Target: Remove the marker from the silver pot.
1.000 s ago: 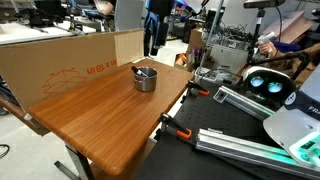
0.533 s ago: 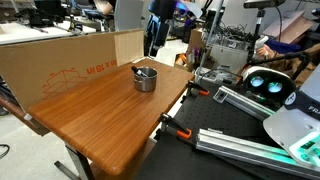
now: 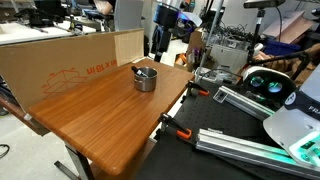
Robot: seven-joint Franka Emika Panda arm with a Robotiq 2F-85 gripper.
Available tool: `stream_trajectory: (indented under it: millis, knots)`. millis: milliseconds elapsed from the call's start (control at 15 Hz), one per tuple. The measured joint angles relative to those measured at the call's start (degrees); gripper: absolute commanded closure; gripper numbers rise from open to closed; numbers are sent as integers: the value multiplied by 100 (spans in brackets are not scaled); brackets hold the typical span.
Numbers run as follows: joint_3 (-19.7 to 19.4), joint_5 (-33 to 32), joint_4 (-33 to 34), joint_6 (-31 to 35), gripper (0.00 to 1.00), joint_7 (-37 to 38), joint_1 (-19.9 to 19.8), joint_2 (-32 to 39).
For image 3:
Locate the black and white marker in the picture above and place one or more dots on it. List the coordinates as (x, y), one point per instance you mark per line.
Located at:
(138, 72)

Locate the silver metal pot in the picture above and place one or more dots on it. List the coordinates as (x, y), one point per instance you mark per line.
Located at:
(146, 84)

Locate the orange black clamp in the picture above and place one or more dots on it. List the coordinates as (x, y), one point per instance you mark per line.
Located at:
(193, 87)
(168, 121)

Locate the wooden side table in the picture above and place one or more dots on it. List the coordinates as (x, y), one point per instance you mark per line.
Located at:
(107, 121)

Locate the black perforated breadboard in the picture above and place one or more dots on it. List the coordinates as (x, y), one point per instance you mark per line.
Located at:
(175, 159)

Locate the large flat cardboard sheet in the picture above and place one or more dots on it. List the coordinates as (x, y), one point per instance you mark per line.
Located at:
(39, 70)

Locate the silver aluminium rail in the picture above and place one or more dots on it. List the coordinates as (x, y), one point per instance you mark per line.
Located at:
(254, 153)
(245, 104)

